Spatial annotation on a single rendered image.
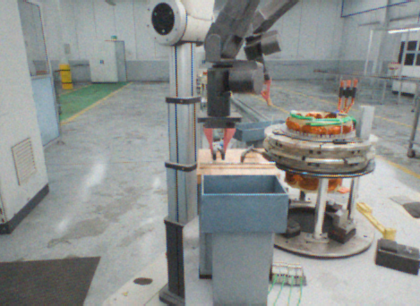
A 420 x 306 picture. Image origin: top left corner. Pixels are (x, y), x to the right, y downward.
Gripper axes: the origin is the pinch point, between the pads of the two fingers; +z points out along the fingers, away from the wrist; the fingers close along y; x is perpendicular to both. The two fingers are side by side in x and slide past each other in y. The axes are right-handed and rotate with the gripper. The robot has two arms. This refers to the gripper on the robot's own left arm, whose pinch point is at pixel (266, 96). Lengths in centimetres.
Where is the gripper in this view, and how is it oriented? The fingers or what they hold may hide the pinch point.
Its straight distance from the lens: 119.3
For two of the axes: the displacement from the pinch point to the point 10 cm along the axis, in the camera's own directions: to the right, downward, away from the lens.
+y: 1.5, -4.8, 8.6
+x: -9.2, 2.4, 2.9
